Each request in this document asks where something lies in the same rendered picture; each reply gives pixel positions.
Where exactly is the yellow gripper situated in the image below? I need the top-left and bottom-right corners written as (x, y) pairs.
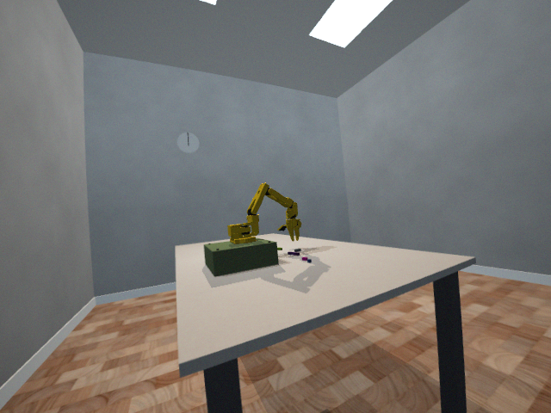
top-left (278, 218), bottom-right (301, 241)

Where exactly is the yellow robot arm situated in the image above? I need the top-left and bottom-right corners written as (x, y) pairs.
top-left (230, 183), bottom-right (298, 244)

